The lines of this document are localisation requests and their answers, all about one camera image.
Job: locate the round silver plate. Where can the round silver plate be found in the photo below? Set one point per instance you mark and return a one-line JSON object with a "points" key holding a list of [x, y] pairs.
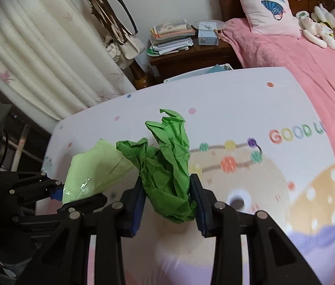
{"points": [[209, 23]]}

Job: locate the stack of books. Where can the stack of books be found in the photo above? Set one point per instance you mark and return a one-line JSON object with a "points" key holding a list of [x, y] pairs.
{"points": [[170, 35]]}

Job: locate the pink printed pillow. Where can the pink printed pillow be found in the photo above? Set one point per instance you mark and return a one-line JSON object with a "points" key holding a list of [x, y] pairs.
{"points": [[265, 9]]}

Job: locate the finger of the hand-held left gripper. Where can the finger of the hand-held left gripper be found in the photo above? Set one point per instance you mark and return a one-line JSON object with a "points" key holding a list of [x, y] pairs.
{"points": [[78, 204], [36, 185]]}

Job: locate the green paper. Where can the green paper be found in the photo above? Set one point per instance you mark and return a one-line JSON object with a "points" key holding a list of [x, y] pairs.
{"points": [[167, 178]]}

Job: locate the white yellow plush toy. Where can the white yellow plush toy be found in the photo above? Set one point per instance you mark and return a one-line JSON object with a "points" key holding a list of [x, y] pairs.
{"points": [[329, 29]]}

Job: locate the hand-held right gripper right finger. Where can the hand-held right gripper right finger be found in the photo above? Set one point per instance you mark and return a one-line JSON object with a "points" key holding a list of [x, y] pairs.
{"points": [[203, 210]]}

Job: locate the brown patterned bag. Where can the brown patterned bag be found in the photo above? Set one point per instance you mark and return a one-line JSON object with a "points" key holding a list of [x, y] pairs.
{"points": [[108, 20]]}

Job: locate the wooden nightstand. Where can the wooden nightstand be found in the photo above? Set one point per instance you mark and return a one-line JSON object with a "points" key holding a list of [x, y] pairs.
{"points": [[191, 59]]}

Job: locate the wooden coat stand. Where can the wooden coat stand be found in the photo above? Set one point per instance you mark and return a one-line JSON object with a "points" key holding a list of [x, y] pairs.
{"points": [[142, 77]]}

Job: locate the cream curtain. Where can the cream curtain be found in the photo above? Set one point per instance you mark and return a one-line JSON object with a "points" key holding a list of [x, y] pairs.
{"points": [[45, 53]]}

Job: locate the light green packet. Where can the light green packet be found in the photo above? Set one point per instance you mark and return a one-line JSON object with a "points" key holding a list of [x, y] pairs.
{"points": [[96, 172]]}

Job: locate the wooden bed headboard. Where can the wooden bed headboard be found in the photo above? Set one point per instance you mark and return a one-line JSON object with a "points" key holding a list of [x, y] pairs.
{"points": [[223, 0]]}

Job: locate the cartoon printed tablecloth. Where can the cartoon printed tablecloth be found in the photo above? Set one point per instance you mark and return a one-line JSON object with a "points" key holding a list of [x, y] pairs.
{"points": [[229, 109]]}

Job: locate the blue white box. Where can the blue white box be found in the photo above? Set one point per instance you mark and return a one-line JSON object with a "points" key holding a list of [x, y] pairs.
{"points": [[208, 38]]}

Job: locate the pink bed blanket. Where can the pink bed blanket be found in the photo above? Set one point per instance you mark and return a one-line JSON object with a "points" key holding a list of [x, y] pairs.
{"points": [[304, 74]]}

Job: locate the cream tote bag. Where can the cream tote bag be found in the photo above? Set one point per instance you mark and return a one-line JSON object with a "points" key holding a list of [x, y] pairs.
{"points": [[131, 49]]}

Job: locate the white plastic storage box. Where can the white plastic storage box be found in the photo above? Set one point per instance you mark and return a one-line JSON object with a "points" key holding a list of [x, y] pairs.
{"points": [[185, 75]]}

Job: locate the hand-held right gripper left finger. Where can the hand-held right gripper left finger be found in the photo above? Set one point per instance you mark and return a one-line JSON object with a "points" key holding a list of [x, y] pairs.
{"points": [[136, 210]]}

